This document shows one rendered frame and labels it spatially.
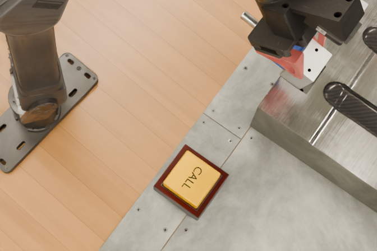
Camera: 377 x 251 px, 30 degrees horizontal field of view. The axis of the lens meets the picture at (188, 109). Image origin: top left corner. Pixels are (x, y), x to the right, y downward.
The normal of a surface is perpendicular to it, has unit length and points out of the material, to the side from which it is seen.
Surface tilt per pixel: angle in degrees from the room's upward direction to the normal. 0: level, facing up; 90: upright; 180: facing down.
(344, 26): 58
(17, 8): 90
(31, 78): 82
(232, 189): 0
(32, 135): 0
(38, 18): 90
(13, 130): 0
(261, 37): 31
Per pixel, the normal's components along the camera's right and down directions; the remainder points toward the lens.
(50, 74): 0.34, 0.84
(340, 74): 0.04, -0.32
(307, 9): -0.40, -0.56
